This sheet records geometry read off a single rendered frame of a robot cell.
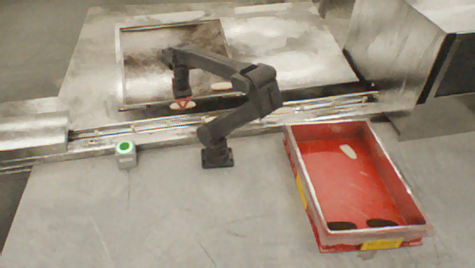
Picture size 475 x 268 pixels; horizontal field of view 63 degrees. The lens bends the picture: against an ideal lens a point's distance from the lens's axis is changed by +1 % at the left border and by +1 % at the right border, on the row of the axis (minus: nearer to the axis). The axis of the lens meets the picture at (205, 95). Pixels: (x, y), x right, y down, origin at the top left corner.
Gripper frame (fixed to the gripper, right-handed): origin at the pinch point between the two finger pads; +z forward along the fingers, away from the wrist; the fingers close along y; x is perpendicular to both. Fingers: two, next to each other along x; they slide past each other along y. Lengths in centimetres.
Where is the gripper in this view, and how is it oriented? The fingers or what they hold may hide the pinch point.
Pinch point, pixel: (181, 103)
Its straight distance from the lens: 149.9
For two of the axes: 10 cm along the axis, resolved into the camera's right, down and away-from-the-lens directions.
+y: 2.0, 6.5, -7.3
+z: -0.2, 7.5, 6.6
